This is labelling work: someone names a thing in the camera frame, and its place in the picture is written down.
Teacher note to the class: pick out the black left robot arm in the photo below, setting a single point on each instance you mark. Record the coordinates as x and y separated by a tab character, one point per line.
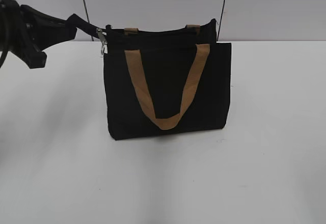
26	33

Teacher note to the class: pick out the black tote bag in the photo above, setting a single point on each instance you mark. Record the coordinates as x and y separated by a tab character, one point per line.
210	107

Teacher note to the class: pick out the tan front bag handle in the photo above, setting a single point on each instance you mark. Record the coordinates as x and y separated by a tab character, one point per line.
165	80

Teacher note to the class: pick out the tan rear bag handle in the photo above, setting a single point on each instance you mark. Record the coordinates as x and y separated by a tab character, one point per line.
188	29

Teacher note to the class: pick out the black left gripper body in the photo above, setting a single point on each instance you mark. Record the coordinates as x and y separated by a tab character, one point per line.
13	29

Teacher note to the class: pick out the silver metal snap clasp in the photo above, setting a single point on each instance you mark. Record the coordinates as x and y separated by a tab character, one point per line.
103	41

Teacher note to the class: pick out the tan bag handle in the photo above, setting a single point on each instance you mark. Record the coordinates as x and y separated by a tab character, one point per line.
188	29
165	80

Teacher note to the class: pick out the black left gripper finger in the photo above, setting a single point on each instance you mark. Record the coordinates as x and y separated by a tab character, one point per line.
32	56
45	30

